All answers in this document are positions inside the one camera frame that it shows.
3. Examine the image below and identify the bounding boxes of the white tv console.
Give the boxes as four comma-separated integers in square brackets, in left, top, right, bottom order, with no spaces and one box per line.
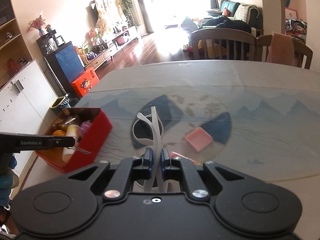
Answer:
[85,26,141,70]

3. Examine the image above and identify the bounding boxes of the white yellow tube bottle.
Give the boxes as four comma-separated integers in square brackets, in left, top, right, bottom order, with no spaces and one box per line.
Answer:
[62,125,80,163]

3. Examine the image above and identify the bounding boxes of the blue gloved left hand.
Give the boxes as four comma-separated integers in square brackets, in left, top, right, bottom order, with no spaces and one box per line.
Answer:
[1,155,17,206]

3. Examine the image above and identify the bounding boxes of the small red silver item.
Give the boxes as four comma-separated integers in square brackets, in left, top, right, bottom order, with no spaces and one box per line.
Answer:
[68,146,91,154]

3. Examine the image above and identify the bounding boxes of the white cabinet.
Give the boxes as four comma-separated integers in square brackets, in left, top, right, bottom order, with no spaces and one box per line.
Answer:
[0,60,60,170]

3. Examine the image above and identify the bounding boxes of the red metal tin box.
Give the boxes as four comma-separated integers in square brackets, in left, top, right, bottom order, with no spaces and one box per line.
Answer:
[36,108,112,173]

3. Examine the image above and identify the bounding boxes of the wooden chair with pink cloth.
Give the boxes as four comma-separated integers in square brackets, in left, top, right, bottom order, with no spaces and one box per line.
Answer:
[255,33,313,70]

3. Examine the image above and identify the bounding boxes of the orange red gift box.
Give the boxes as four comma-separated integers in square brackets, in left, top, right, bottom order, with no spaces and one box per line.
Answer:
[71,67,100,97]

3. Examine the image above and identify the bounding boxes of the teal sofa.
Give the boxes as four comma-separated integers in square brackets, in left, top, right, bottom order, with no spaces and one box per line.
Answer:
[207,0,263,29]

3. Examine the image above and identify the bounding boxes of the blue trash bin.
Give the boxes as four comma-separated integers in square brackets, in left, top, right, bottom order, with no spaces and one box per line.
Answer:
[50,95,71,115]

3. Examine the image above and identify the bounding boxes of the orange fruit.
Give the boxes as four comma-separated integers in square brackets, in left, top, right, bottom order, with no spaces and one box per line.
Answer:
[52,129,66,137]

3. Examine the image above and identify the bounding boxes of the dark wooden chair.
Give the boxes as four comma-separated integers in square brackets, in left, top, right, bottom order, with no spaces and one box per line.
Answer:
[190,28,257,61]

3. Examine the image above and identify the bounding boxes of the blue black panel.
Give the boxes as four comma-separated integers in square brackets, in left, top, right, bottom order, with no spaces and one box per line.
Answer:
[44,41,85,98]

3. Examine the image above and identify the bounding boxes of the pink ridged soap dish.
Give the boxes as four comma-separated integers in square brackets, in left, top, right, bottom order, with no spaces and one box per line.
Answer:
[184,127,214,153]

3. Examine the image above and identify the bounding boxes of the white sunglasses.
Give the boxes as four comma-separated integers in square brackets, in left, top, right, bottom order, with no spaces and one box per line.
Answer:
[132,106,167,192]

